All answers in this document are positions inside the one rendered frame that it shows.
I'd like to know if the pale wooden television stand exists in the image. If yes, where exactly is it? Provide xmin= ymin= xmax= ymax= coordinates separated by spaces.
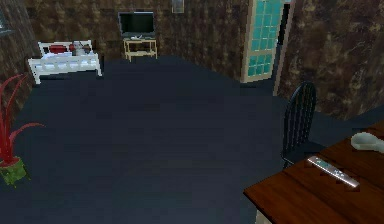
xmin=122 ymin=37 xmax=158 ymax=62

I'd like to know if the teal glass panel door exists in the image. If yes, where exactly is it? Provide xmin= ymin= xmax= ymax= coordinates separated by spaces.
xmin=240 ymin=0 xmax=286 ymax=84

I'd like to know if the black television set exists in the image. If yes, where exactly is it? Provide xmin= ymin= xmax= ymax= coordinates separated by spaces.
xmin=117 ymin=11 xmax=156 ymax=38

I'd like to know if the black spindle-back chair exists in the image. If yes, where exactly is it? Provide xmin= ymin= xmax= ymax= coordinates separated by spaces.
xmin=280 ymin=81 xmax=328 ymax=169

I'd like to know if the grey and red stuffed toy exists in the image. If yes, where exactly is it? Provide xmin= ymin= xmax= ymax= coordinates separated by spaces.
xmin=69 ymin=40 xmax=92 ymax=56

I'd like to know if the white bed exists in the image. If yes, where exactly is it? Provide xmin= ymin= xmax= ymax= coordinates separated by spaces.
xmin=27 ymin=39 xmax=103 ymax=85

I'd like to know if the red pillow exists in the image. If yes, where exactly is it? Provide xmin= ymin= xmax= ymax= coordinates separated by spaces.
xmin=49 ymin=44 xmax=68 ymax=54

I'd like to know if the silver remote control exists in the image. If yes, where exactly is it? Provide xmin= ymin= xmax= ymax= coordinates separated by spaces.
xmin=306 ymin=155 xmax=361 ymax=189

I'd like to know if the brown wooden table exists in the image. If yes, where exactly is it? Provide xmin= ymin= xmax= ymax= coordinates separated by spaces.
xmin=243 ymin=120 xmax=384 ymax=224

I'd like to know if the pale grey-green dish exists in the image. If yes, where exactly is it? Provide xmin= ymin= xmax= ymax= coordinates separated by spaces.
xmin=350 ymin=131 xmax=384 ymax=154

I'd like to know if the red house plant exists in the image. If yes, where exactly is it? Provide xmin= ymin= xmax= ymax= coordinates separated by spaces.
xmin=0 ymin=73 xmax=46 ymax=167

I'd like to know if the green plant pot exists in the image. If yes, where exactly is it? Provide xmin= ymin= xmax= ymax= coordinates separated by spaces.
xmin=0 ymin=157 xmax=28 ymax=186

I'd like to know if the framed wall picture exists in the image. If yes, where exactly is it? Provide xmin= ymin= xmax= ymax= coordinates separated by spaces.
xmin=171 ymin=0 xmax=185 ymax=14

